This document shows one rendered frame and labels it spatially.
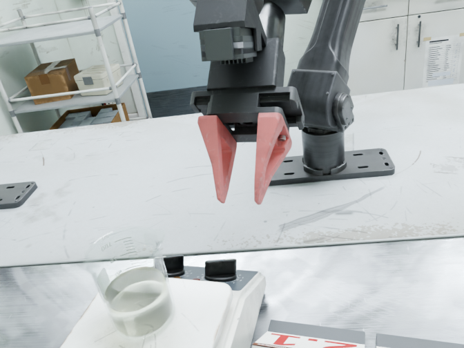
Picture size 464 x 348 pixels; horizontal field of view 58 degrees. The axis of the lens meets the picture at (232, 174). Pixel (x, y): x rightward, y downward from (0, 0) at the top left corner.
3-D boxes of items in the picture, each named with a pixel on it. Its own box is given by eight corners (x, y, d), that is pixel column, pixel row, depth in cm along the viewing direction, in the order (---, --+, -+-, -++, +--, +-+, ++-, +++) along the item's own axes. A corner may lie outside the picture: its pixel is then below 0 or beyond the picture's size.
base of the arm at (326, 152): (399, 126, 58) (386, 106, 64) (254, 140, 60) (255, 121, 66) (396, 175, 62) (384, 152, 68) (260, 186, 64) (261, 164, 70)
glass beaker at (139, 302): (118, 360, 31) (83, 279, 27) (108, 309, 35) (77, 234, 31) (195, 327, 32) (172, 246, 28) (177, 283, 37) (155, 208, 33)
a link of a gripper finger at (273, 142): (274, 192, 34) (282, 91, 37) (193, 190, 37) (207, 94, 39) (288, 213, 40) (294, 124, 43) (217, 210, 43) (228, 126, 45)
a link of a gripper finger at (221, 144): (264, 192, 35) (273, 92, 37) (185, 190, 37) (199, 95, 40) (279, 213, 41) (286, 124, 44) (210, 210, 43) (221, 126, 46)
